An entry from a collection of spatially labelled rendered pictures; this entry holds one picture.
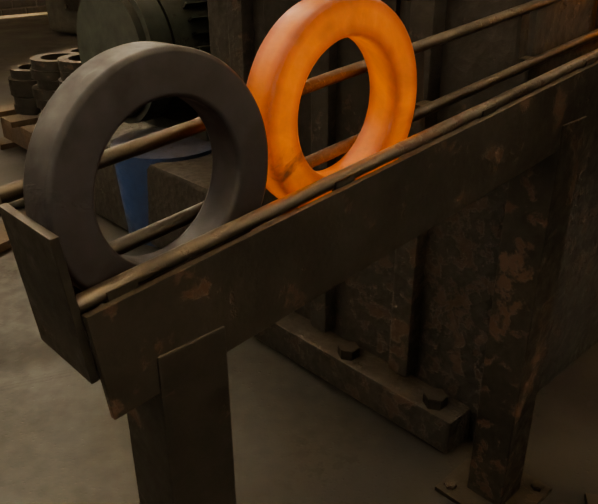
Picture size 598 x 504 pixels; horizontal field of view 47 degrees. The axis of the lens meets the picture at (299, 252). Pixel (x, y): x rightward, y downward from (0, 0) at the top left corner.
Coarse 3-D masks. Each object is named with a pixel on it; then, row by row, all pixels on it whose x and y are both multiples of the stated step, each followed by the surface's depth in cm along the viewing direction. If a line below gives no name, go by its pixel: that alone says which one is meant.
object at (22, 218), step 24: (24, 216) 42; (24, 240) 43; (48, 240) 40; (24, 264) 45; (48, 264) 41; (48, 288) 43; (72, 288) 41; (48, 312) 45; (72, 312) 42; (48, 336) 48; (72, 336) 44; (72, 360) 46
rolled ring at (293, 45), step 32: (320, 0) 53; (352, 0) 54; (288, 32) 52; (320, 32) 52; (352, 32) 55; (384, 32) 57; (256, 64) 52; (288, 64) 51; (384, 64) 60; (256, 96) 52; (288, 96) 52; (384, 96) 62; (288, 128) 53; (384, 128) 62; (288, 160) 54; (352, 160) 63; (288, 192) 56
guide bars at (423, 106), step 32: (544, 0) 85; (448, 32) 73; (352, 64) 65; (416, 64) 72; (416, 96) 73; (448, 96) 74; (192, 128) 54; (320, 160) 62; (0, 192) 45; (160, 224) 53
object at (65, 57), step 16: (32, 64) 237; (48, 64) 234; (64, 64) 216; (80, 64) 215; (16, 80) 253; (32, 80) 253; (48, 80) 236; (64, 80) 220; (16, 96) 258; (32, 96) 256; (48, 96) 238; (0, 112) 264; (16, 112) 262; (32, 112) 259; (16, 128) 263; (32, 128) 243; (0, 144) 268; (16, 144) 272
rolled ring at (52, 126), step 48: (144, 48) 43; (192, 48) 45; (96, 96) 41; (144, 96) 43; (192, 96) 46; (240, 96) 49; (48, 144) 40; (96, 144) 42; (240, 144) 50; (48, 192) 40; (240, 192) 52; (96, 240) 44
